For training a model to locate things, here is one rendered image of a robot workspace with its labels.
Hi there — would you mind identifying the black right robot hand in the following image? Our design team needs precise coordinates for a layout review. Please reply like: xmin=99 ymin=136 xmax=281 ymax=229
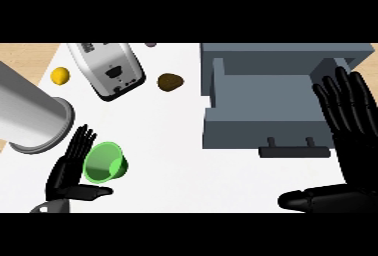
xmin=276 ymin=66 xmax=378 ymax=214

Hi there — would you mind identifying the green cup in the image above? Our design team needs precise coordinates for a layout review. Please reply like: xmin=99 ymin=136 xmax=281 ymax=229
xmin=81 ymin=141 xmax=130 ymax=185

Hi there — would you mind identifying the grey open drawer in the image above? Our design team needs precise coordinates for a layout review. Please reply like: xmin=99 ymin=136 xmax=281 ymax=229
xmin=201 ymin=57 xmax=355 ymax=150

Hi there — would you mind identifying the silver toaster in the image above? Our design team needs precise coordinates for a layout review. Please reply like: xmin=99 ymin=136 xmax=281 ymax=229
xmin=67 ymin=43 xmax=148 ymax=103

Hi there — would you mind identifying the large silver cylinder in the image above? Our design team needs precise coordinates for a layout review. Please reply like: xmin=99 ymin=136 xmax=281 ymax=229
xmin=0 ymin=61 xmax=77 ymax=156

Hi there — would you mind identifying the grey cabinet body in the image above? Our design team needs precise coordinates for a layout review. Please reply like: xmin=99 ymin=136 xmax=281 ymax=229
xmin=199 ymin=43 xmax=375 ymax=98

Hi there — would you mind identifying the brown round fruit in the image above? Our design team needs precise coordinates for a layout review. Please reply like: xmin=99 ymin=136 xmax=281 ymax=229
xmin=157 ymin=72 xmax=186 ymax=93

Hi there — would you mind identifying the yellow lemon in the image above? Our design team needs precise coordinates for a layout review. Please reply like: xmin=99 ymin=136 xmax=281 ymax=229
xmin=50 ymin=66 xmax=73 ymax=86

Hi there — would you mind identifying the dark drawer handle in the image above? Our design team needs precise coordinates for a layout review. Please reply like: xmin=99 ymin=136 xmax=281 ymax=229
xmin=257 ymin=136 xmax=332 ymax=159

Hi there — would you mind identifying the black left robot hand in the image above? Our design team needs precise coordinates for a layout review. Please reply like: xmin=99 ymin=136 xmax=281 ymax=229
xmin=44 ymin=124 xmax=115 ymax=202

